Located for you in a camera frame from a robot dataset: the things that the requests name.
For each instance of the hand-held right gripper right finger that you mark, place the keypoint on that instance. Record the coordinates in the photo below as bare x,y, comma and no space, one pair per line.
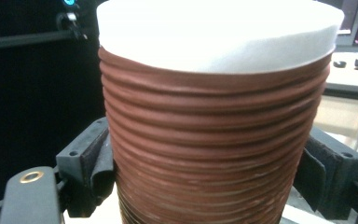
335,174

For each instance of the light desk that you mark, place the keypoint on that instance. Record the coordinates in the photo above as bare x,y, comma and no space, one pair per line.
351,79

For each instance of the stack of brown paper cups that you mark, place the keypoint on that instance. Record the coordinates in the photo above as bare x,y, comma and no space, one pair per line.
205,208

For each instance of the black horizontal bar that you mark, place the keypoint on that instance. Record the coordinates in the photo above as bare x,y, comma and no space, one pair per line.
21,40

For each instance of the black clamp with cyan light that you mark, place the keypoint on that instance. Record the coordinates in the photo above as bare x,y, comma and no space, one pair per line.
71,20

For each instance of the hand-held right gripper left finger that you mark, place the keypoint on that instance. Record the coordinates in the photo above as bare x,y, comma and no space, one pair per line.
87,161

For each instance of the brown ribbed paper cup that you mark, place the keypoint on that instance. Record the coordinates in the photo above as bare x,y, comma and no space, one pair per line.
214,118

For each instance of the black computer mouse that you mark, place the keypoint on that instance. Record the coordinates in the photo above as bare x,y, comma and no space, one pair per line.
339,64

